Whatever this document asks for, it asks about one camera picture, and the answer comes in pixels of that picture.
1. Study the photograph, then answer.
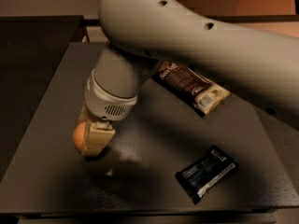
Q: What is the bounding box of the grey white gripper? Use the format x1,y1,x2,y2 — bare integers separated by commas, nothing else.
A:
78,71,137,157

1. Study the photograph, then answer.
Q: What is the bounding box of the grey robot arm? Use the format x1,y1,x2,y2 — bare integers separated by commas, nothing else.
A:
74,0,299,157

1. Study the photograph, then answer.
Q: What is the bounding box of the brown white snack bag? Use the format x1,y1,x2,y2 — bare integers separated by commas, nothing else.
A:
153,62,231,115

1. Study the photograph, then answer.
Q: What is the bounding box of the black blue snack packet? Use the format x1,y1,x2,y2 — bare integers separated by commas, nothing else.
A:
175,146,239,204

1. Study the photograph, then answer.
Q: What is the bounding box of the orange fruit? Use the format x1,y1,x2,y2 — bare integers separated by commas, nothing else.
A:
72,122,86,152

